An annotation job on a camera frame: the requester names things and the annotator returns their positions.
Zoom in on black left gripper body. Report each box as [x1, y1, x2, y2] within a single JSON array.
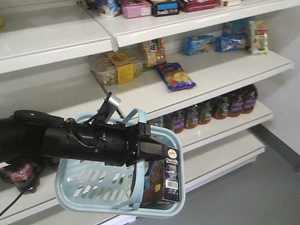
[[93, 122, 151, 166]]

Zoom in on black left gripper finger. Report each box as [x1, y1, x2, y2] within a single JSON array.
[[137, 138, 168, 161]]

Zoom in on dark blue Chocofello cookie box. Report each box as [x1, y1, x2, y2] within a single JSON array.
[[141, 149, 180, 208]]

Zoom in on light blue plastic basket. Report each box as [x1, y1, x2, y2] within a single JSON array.
[[54, 108, 186, 218]]

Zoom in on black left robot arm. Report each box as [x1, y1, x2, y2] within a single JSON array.
[[0, 110, 169, 166]]

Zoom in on blue chip cookie bag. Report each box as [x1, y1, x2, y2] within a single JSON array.
[[156, 62, 196, 90]]

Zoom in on clear cookie tub yellow label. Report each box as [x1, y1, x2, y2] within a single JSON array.
[[88, 50, 145, 85]]

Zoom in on white store shelving unit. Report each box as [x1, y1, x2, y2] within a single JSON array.
[[0, 0, 300, 225]]

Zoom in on blue cookie cup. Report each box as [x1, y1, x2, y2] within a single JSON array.
[[98, 0, 121, 18]]

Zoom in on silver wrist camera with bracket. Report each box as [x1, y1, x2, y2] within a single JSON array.
[[92, 92, 121, 125]]

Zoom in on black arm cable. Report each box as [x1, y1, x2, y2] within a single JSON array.
[[0, 161, 45, 218]]

